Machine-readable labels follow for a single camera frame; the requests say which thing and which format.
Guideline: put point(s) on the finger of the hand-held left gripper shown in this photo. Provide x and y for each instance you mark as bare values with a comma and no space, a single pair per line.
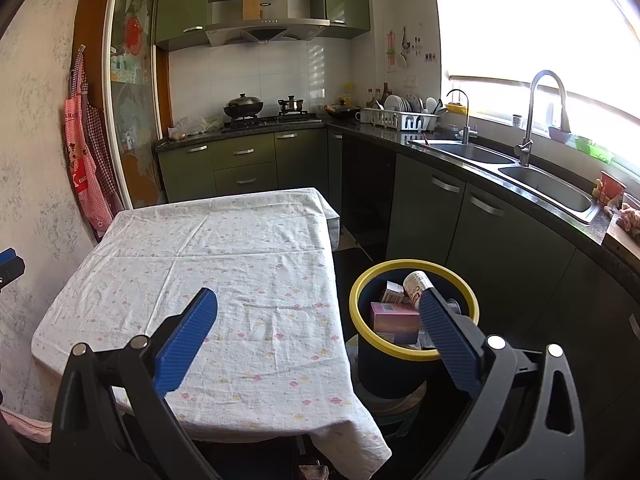
12,272

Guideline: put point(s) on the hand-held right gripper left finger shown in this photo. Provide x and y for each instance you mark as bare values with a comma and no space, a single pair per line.
187,340

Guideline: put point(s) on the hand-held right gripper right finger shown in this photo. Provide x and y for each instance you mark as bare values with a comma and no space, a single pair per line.
450,345

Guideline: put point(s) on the purple cardboard box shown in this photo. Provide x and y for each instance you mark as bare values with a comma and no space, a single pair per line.
395,322

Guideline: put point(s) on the small white plastic bottle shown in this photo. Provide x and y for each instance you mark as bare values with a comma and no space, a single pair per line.
415,287

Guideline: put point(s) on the blue bin with yellow rim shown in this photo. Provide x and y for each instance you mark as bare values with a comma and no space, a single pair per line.
385,375

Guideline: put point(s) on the red white packet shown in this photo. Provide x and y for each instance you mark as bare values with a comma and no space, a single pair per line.
395,292

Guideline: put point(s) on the white floral tablecloth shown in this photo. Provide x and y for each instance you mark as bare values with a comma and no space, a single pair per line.
225,260

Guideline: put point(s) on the red cartoon print apron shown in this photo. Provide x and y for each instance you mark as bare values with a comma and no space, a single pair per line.
82,170

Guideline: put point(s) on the dark red checked apron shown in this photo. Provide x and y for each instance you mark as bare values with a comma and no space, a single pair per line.
102,160

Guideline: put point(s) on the person's pink clothing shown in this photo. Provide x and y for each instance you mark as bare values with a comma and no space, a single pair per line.
25,425

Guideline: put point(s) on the steel double sink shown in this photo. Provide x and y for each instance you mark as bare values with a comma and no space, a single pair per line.
550,195

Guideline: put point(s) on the green lower cabinets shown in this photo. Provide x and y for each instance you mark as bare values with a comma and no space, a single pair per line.
245,152

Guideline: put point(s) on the green cabinets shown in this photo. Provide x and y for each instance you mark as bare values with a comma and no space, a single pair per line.
180,5
245,152

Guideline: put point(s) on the glass sliding door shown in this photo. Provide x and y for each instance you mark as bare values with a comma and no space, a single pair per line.
135,110

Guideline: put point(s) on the clear plastic bag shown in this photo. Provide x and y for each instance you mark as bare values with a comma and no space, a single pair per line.
192,127

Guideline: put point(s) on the small steel faucet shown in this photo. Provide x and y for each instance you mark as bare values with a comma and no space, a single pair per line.
466,132

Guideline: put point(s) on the tall steel faucet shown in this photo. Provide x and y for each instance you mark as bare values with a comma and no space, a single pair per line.
525,145

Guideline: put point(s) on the pink raw meat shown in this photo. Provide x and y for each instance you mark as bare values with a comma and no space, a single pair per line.
627,220

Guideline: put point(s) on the black kitchen countertop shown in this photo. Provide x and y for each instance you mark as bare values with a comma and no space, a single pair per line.
380,135

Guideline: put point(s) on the red paper cup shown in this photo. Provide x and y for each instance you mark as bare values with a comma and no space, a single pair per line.
611,189

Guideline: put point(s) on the white dish rack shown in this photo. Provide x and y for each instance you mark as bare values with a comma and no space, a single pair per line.
400,121

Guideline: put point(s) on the black gas stove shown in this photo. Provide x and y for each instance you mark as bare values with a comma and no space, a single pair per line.
270,122

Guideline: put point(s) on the small pale bowl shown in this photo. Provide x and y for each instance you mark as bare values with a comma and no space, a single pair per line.
560,135

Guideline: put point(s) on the black wok with lid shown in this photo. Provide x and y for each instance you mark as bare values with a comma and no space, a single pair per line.
243,107

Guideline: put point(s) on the green plastic container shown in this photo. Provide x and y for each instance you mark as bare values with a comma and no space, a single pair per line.
592,149

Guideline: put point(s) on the white dish plates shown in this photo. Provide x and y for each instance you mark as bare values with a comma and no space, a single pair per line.
400,104

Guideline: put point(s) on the small steel pot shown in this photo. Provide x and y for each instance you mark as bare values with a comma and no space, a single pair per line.
291,106

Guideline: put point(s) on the black frying pan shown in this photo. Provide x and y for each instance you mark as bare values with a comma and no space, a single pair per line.
345,111

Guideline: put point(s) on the condiment bottles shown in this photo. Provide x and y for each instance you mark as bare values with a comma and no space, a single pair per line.
380,96

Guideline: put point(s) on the green upper cabinets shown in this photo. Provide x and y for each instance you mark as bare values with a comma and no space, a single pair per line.
180,5

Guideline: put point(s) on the steel range hood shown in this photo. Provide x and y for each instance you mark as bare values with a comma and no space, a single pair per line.
265,32

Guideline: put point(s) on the kitchen window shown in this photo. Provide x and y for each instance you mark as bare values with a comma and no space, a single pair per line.
525,20

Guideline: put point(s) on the brown cardboard piece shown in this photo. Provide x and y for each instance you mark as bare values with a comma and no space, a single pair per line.
253,2

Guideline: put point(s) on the wall hung kitchen utensils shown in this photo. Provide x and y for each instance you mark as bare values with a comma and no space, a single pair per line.
405,50

